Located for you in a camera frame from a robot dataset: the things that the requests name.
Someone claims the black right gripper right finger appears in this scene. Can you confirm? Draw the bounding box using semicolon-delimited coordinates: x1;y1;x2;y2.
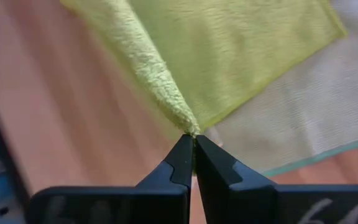
194;134;358;224

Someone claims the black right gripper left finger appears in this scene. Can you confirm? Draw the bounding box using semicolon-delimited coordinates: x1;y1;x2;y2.
25;133;195;224

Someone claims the pale green teal-edged towel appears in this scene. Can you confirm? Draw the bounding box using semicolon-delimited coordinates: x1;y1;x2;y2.
203;0;358;178

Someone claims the lime green microfiber towel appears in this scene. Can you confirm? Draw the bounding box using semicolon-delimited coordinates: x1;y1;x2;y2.
59;0;348;138

